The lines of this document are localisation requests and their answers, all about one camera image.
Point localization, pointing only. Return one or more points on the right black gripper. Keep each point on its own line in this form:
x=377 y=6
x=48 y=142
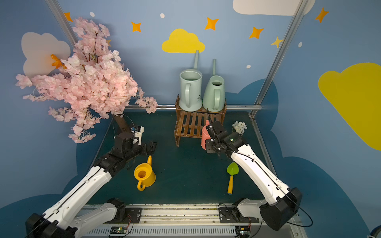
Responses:
x=213 y=146

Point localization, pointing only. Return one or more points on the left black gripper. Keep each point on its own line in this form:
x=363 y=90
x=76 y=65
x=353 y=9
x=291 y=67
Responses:
x=147 y=147

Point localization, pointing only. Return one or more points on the pink watering can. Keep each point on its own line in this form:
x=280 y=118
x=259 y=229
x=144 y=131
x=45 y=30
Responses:
x=205 y=135

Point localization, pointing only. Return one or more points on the yellow watering can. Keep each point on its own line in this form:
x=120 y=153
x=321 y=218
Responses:
x=145 y=175

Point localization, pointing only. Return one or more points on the brown wooden slatted shelf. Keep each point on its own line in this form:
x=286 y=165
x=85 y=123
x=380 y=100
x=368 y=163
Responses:
x=189 y=124

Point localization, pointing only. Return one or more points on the mint green watering can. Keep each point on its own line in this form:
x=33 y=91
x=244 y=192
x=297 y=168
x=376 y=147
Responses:
x=214 y=95

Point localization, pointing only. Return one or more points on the pale blue watering can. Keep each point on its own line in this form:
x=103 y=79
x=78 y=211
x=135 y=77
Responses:
x=191 y=83

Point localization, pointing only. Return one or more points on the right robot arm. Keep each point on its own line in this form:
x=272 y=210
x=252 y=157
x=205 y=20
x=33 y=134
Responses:
x=280 y=203

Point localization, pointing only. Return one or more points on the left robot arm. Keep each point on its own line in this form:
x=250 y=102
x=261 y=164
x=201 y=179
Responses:
x=61 y=220

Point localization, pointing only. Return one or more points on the white flowers in pot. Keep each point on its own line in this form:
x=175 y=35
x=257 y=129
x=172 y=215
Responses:
x=239 y=127

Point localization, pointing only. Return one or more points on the green yellow garden trowel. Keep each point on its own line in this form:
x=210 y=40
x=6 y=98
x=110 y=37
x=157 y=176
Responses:
x=232 y=170

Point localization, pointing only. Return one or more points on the pink cherry blossom tree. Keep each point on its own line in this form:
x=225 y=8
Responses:
x=95 y=83

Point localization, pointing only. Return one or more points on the left circuit board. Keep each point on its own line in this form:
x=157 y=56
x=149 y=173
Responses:
x=119 y=230

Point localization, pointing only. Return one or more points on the circuit board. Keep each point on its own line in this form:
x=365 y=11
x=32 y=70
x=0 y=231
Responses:
x=119 y=230
x=242 y=232

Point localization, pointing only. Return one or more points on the right circuit board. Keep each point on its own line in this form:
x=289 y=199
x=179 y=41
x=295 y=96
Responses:
x=242 y=232

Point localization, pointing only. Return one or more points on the orange butterfly decoration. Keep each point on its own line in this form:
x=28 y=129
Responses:
x=57 y=62

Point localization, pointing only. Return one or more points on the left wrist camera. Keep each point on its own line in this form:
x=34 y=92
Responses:
x=137 y=132

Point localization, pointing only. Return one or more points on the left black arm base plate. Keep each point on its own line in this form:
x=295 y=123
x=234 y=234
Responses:
x=127 y=215

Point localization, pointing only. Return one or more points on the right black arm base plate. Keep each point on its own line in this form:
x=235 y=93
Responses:
x=226 y=215

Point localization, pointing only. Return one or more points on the aluminium front rail frame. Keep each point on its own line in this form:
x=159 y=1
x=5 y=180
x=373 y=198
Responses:
x=192 y=221

